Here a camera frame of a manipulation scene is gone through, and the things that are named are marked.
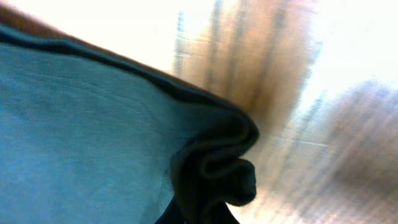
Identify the black t-shirt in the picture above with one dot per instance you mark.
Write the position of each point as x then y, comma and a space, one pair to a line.
90, 138

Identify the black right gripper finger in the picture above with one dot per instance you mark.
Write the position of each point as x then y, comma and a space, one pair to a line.
172, 214

